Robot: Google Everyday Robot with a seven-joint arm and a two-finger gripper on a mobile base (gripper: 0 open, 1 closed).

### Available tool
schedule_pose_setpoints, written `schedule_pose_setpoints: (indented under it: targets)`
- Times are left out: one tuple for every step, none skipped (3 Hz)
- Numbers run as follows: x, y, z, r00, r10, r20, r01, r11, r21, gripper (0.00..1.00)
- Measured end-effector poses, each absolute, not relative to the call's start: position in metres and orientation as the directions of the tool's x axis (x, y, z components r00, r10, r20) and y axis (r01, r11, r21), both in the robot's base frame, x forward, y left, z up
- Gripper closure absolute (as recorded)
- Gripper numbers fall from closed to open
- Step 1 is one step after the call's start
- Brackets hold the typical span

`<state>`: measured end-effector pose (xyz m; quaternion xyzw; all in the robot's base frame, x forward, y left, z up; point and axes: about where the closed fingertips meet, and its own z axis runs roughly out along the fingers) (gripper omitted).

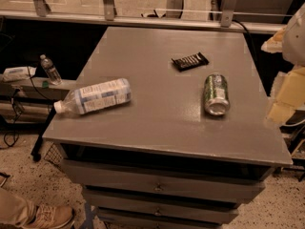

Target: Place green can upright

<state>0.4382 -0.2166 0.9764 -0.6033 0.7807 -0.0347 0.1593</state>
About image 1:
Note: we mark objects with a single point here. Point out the tan sneaker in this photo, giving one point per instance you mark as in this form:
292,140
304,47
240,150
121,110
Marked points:
51,217

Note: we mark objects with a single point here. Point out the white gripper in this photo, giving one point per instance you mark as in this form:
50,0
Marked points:
294,42

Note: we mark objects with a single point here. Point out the white tissue pack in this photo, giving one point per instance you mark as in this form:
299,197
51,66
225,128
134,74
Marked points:
18,73

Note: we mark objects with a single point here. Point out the metal window railing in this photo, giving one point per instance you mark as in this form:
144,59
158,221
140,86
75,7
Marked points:
167,14

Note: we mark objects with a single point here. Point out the large clear plastic bottle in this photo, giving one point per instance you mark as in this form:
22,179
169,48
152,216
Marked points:
95,97

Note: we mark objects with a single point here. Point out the grey side shelf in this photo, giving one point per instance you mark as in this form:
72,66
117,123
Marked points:
34,101

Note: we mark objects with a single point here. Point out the black snack bar wrapper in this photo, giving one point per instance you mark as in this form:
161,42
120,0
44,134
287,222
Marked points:
190,62

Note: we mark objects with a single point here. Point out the black pole leaning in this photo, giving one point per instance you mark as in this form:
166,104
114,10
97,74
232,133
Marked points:
35,152

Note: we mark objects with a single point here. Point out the grey drawer cabinet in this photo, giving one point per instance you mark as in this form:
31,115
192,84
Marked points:
161,161

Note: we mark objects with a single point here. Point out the green soda can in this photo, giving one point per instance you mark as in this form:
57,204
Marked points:
216,96

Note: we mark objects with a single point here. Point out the small water bottle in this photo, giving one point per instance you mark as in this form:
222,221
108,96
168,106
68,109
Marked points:
50,70

